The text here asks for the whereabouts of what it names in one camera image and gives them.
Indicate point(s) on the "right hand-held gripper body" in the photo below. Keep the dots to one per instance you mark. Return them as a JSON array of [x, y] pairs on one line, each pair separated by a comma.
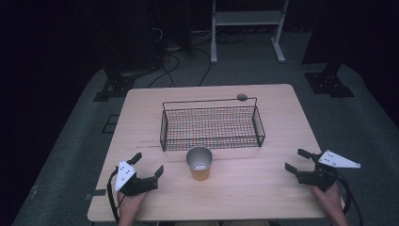
[[316, 178]]

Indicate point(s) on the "black stand base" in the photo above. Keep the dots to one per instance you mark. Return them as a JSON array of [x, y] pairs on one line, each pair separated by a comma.
[[328, 82], [117, 84]]

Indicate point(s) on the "orange paper cup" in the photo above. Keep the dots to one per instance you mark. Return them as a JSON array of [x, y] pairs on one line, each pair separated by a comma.
[[199, 163]]

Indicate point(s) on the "grey round disc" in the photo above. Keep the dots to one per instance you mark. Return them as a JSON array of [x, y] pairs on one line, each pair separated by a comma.
[[242, 97]]

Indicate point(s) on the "black tape square outline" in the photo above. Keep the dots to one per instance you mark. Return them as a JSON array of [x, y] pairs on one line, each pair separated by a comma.
[[110, 124]]

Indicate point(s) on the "person's right hand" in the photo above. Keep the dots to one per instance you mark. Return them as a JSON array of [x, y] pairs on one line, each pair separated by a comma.
[[327, 201]]

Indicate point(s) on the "person's left hand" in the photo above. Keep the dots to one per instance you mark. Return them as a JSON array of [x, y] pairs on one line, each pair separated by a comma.
[[131, 204]]

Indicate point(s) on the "white metal desk frame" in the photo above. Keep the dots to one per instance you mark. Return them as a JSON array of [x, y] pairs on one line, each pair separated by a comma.
[[247, 19]]

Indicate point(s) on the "dark tape strip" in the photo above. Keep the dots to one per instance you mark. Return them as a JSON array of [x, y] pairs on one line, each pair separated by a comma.
[[96, 194]]

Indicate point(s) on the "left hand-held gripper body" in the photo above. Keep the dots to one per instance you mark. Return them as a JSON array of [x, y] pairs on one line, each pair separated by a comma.
[[139, 185]]

